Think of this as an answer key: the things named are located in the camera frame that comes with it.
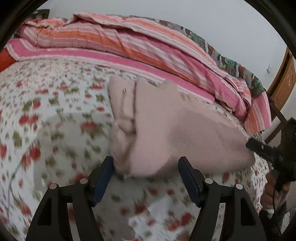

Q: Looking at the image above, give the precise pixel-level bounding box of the person's right hand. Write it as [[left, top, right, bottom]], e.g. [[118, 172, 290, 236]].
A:
[[260, 173, 291, 209]]

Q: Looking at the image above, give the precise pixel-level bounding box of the white floral bed sheet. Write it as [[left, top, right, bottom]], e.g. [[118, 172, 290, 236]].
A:
[[0, 59, 271, 241]]

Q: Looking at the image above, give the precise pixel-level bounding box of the pink orange striped quilt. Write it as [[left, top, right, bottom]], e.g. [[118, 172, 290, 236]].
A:
[[6, 12, 271, 133]]

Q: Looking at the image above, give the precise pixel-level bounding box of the red embroidered pillow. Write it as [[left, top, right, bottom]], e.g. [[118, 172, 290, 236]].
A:
[[0, 48, 16, 72]]

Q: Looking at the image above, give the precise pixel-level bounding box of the dark patterned floral blanket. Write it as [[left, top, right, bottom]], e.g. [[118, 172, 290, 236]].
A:
[[129, 15, 266, 98]]

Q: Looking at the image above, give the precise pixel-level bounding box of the dark wooden headboard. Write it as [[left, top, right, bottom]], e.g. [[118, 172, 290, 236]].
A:
[[28, 9, 50, 20]]

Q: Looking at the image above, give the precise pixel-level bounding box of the pink knit sweater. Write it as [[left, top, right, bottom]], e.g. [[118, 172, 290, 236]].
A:
[[109, 76, 255, 177]]

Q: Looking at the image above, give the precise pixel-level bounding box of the dark wooden footboard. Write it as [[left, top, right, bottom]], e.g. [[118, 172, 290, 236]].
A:
[[263, 100, 287, 144]]

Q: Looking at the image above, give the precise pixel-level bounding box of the brown wooden door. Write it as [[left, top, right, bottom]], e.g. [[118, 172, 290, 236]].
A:
[[267, 47, 295, 120]]

